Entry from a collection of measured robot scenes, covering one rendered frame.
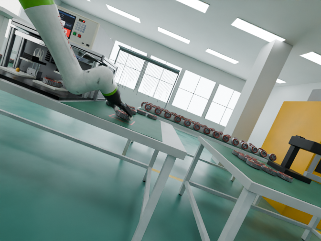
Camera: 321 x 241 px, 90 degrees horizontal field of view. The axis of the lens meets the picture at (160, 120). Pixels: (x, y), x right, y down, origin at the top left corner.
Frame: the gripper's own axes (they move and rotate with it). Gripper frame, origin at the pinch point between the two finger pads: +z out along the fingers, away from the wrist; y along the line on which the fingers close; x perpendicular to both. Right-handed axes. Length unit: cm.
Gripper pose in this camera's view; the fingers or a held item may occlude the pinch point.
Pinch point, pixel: (123, 114)
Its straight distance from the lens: 111.5
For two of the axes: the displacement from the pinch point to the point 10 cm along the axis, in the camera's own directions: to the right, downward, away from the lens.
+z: 1.1, 4.9, 8.7
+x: -5.0, 7.8, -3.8
